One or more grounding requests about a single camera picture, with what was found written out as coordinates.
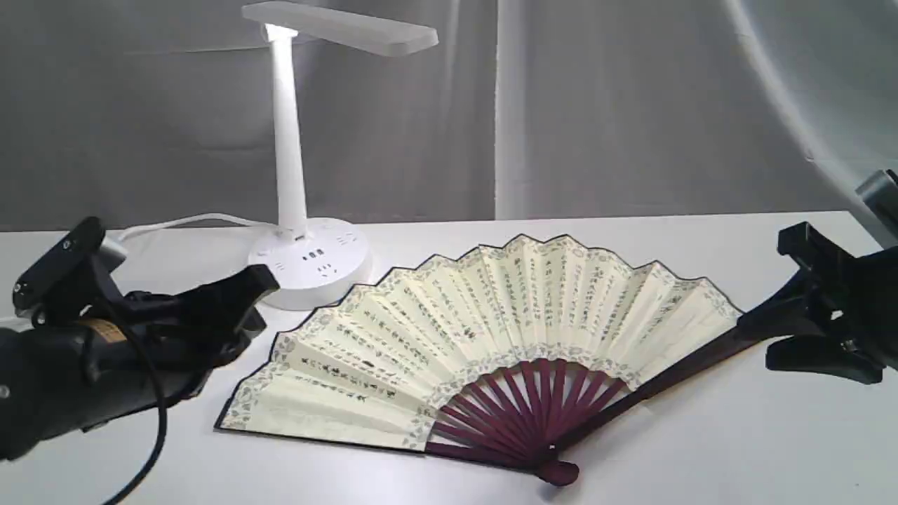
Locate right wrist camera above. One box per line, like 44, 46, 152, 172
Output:
855, 169, 897, 248

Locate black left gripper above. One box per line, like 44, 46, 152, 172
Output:
119, 264, 280, 372

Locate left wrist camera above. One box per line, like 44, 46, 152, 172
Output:
11, 215, 128, 326

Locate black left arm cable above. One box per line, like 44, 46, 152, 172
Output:
98, 302, 169, 505

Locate paper folding fan dark ribs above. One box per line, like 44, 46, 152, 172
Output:
213, 233, 772, 487

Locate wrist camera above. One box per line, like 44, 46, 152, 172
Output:
11, 215, 128, 326
855, 169, 897, 248

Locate white lamp power cable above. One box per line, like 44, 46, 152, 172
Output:
0, 214, 276, 328

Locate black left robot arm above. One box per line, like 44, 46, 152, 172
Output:
2, 264, 279, 460

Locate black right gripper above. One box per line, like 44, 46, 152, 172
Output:
734, 222, 897, 386

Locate white desk lamp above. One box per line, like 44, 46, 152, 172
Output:
241, 1, 438, 311

